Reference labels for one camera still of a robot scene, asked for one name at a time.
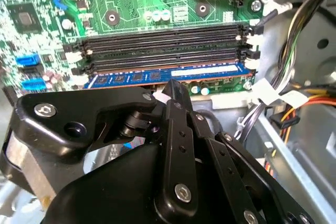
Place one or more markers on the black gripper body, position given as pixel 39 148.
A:
pixel 118 190

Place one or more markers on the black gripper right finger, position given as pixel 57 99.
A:
pixel 223 153

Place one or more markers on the blue RAM stick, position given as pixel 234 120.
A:
pixel 131 77

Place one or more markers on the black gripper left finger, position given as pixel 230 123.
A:
pixel 181 161

